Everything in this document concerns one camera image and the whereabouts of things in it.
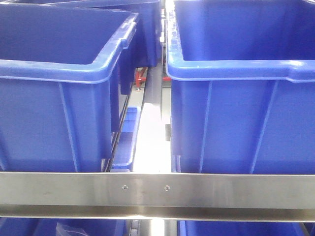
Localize steel shelf front rail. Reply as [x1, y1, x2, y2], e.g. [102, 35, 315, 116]
[0, 172, 315, 222]

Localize lower blue bin right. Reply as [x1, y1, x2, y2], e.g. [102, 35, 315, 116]
[177, 220, 315, 236]

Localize near blue bin left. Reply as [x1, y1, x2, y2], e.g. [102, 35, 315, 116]
[0, 2, 138, 172]

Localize blue bin on lower level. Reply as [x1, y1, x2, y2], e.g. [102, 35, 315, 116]
[111, 106, 141, 172]

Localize red metal frame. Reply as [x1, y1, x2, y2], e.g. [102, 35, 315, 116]
[135, 67, 171, 91]

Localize blue bin behind left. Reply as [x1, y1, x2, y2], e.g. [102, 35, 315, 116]
[14, 0, 161, 67]

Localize lower blue bin left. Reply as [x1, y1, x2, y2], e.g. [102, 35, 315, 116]
[0, 217, 126, 236]

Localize near blue bin right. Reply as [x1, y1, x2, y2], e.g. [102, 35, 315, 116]
[167, 0, 315, 174]

